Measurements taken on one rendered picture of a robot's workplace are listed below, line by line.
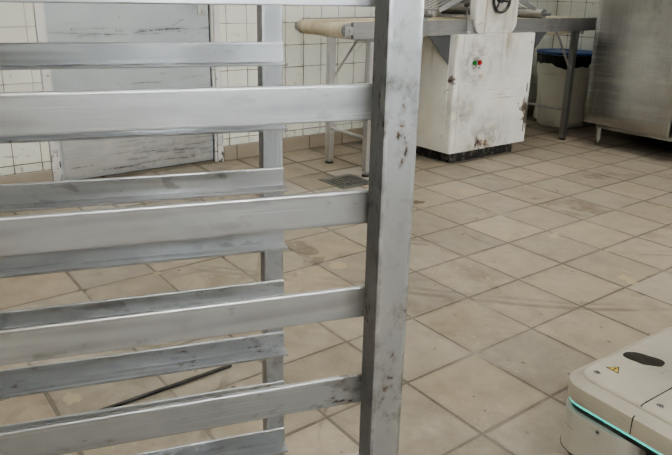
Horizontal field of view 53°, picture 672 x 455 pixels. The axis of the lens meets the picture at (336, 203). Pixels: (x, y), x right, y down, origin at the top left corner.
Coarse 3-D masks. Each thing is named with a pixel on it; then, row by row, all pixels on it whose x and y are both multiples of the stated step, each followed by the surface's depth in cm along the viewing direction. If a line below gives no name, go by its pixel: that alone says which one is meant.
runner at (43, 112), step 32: (0, 96) 46; (32, 96) 47; (64, 96) 48; (96, 96) 48; (128, 96) 49; (160, 96) 50; (192, 96) 50; (224, 96) 51; (256, 96) 52; (288, 96) 53; (320, 96) 54; (352, 96) 54; (0, 128) 47; (32, 128) 48; (64, 128) 48; (96, 128) 49; (128, 128) 50; (160, 128) 50
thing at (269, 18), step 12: (264, 12) 92; (276, 12) 92; (264, 24) 92; (276, 24) 92; (264, 36) 92; (276, 36) 93; (264, 72) 94; (276, 72) 94; (264, 84) 94; (276, 84) 95; (264, 132) 97; (276, 132) 97; (264, 144) 97; (276, 144) 98; (264, 156) 98; (276, 156) 98; (264, 252) 102; (276, 252) 103; (264, 264) 103; (276, 264) 103; (264, 276) 103; (276, 276) 104; (264, 360) 109; (276, 360) 108; (264, 372) 110; (276, 372) 109; (264, 420) 113; (276, 420) 112
